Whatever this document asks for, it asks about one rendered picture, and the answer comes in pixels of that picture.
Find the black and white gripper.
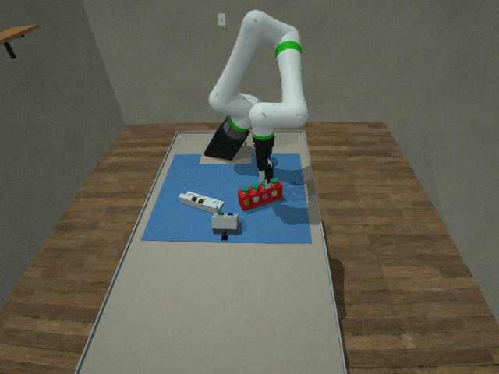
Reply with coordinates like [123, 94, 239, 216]
[255, 148, 274, 189]

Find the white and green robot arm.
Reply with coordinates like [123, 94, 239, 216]
[209, 10, 309, 150]

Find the blue flat mat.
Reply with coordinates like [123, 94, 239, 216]
[141, 153, 312, 244]

